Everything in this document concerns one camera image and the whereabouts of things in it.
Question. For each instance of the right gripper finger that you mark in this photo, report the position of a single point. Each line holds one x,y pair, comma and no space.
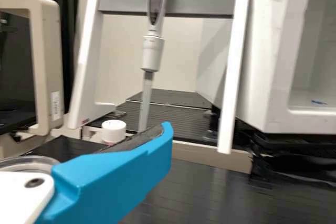
110,182

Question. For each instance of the petri dish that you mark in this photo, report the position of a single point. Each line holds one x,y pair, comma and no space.
26,161

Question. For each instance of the white incubator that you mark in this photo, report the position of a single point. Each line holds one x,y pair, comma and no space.
278,77

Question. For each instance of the white-capped bottle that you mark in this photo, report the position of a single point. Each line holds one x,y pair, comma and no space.
113,129

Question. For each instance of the large black platform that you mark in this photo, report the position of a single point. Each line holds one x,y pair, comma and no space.
223,195

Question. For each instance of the white pipette stand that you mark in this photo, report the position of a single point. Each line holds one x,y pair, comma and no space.
86,51

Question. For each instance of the pipette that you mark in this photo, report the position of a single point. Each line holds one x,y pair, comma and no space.
152,51

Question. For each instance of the cream microscope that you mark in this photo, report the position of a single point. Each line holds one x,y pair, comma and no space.
44,51

